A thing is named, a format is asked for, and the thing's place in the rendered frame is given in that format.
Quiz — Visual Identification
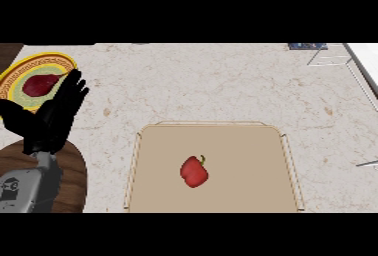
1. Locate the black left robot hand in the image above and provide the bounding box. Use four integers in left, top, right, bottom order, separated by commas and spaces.
0, 68, 92, 156

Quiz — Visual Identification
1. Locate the red tomato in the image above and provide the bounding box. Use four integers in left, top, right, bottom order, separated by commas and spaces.
179, 154, 210, 189

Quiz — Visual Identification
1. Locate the beige wooden tray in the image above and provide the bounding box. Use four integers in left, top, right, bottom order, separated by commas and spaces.
123, 120, 307, 214

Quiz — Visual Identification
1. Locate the dark red pear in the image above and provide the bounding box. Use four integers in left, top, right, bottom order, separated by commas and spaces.
21, 73, 70, 98

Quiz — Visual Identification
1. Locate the yellow patterned plate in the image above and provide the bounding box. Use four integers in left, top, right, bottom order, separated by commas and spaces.
0, 52, 80, 114

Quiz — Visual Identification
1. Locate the dark brown wooden board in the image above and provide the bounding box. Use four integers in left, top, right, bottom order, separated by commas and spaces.
0, 138, 89, 214

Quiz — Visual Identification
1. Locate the dark brown wooden corner piece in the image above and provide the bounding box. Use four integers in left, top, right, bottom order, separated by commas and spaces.
0, 43, 25, 74

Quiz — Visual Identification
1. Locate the blue box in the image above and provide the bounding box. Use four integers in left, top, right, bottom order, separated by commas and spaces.
288, 43, 329, 51

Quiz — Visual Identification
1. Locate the grey wire tiered shelf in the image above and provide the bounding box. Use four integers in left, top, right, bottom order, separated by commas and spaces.
306, 43, 378, 168

